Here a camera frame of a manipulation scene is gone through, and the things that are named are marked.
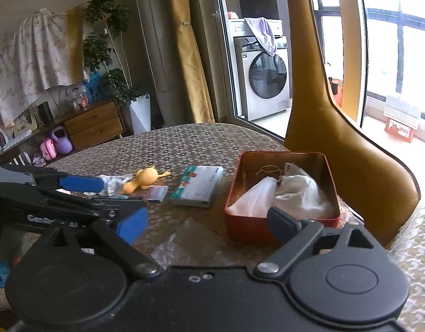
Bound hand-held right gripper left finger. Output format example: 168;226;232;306
43;207;163;279

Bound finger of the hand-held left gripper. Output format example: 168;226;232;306
34;188;148;217
24;168;101;192

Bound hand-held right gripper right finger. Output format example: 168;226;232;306
254;207;386;277

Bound white packet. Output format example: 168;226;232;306
98;174;132;196

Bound red tin box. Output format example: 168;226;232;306
224;151;341;246

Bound small sachet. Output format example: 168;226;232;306
143;186;169;202

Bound clear plastic bag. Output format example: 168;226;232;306
150;218;234;267

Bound white cloth bag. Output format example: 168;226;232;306
230;169;337;220

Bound purple kettlebell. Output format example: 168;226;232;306
51;126;74;155

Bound pink toy case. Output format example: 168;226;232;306
40;138;57;161

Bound yellow rubber duck toy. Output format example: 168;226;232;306
123;167;171;195

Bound wooden cabinet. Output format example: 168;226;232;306
0;98;126;165

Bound bubble wrap sheet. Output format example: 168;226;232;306
337;195;365;229

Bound white keyboard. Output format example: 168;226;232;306
1;129;33;152

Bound white and teal packet box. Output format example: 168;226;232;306
170;165;224;209

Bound black speaker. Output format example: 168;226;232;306
37;101;55;125

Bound white planter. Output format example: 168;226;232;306
129;94;152;135

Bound yellow leather chair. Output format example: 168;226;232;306
254;0;422;250

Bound blue packets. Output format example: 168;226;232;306
84;72;103;102

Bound patterned tablecloth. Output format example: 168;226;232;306
43;123;365;270

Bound white front-load washing machine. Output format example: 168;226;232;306
233;36;291;121

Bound floral sheet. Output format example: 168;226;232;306
0;7;90;127

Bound patterned seat cushion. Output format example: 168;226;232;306
387;201;425;332

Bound yellow cloth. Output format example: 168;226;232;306
65;5;90;82

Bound red and white cardboard box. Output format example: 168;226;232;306
383;95;422;143

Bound yellow curtain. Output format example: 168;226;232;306
166;0;216;124

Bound green potted plant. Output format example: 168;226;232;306
83;0;149;108

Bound purple cloth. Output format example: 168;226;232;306
244;17;278;56

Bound white appliance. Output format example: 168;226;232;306
228;19;284;38

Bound photo frame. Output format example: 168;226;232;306
12;109;38;134

